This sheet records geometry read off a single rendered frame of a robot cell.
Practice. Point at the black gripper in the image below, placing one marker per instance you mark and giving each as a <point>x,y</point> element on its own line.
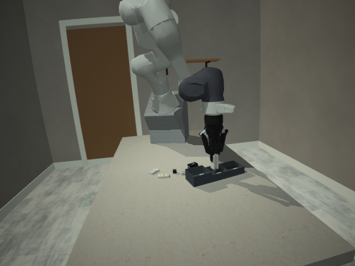
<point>213,125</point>

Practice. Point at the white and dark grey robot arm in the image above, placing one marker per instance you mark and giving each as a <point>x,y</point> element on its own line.
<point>156,30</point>

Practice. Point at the dark grey rack of bins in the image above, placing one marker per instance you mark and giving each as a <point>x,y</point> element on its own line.
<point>201,175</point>

